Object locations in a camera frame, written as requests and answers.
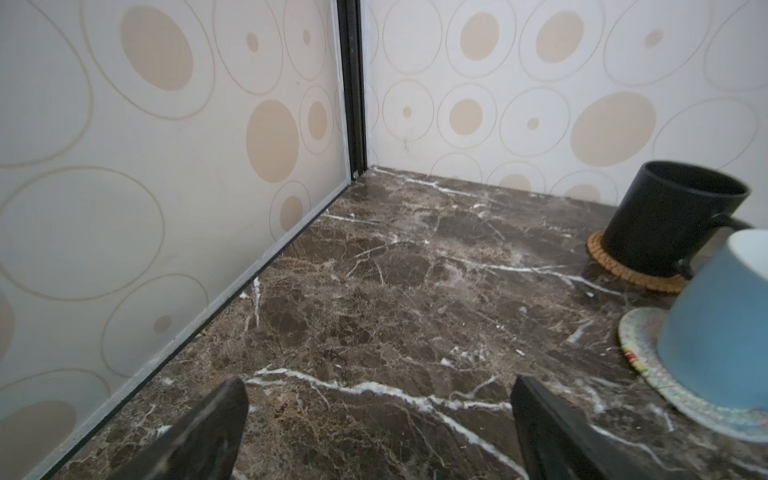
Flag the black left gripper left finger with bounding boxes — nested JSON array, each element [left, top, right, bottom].
[[110, 376, 249, 479]]

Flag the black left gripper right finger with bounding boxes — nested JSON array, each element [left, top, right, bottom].
[[510, 376, 650, 480]]

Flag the white grey round coaster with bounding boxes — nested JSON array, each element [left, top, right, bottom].
[[618, 307, 767, 444]]

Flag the blue mug white inside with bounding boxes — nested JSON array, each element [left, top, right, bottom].
[[657, 229, 767, 410]]

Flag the woven rattan coaster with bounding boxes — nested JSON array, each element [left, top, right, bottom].
[[586, 231, 688, 295]]

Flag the black mug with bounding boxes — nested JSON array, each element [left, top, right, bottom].
[[600, 160, 751, 280]]

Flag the black corner frame post left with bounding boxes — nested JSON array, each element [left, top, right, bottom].
[[336, 0, 368, 181]]

